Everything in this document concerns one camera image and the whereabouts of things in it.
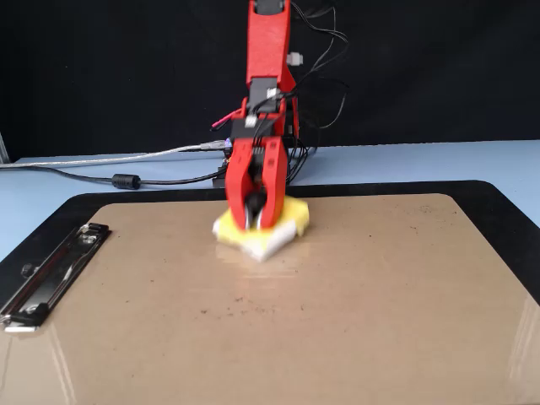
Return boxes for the yellow and white sponge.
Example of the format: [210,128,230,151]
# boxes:
[212,196,311,263]

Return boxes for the thin black robot wires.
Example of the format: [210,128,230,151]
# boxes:
[282,0,351,186]

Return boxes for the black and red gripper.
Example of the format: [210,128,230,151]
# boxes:
[224,117,289,231]

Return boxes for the red jumper wire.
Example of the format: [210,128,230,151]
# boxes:
[211,110,244,129]

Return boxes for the black knob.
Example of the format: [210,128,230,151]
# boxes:
[246,192,265,220]

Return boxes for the black power cable with ferrite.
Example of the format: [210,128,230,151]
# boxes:
[0,165,229,191]

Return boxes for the silver metal clipboard clip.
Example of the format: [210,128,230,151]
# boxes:
[0,223,113,334]

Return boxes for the brown clipboard board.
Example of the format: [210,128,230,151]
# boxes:
[0,192,540,405]

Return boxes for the silver braided USB cable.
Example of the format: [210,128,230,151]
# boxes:
[0,141,229,170]

